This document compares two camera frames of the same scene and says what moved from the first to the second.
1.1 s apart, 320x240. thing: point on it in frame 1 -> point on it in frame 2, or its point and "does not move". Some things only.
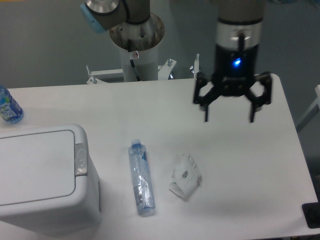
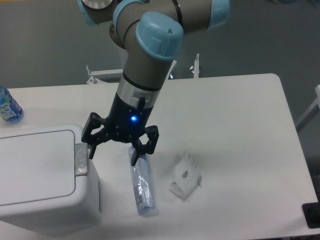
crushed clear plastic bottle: (142, 179) does not move
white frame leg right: (313, 111) does not move
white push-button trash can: (49, 183) does not move
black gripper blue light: (234, 74) -> (125, 121)
